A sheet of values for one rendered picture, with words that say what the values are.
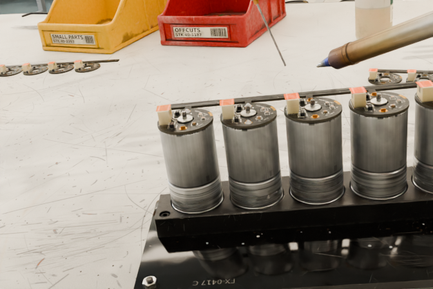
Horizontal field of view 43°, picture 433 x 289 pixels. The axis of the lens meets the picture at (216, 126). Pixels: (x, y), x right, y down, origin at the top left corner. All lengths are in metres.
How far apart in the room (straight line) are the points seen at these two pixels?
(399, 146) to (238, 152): 0.07
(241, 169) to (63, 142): 0.19
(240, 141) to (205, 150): 0.02
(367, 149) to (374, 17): 0.30
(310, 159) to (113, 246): 0.11
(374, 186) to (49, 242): 0.16
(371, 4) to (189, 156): 0.32
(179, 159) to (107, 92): 0.25
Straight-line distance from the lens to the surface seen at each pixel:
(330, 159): 0.24
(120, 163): 0.36
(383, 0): 0.53
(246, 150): 0.24
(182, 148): 0.24
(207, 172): 0.25
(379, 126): 0.24
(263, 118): 0.24
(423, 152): 0.26
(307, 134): 0.24
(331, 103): 0.25
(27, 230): 0.31
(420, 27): 0.19
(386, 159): 0.25
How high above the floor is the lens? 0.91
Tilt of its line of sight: 25 degrees down
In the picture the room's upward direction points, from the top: 7 degrees counter-clockwise
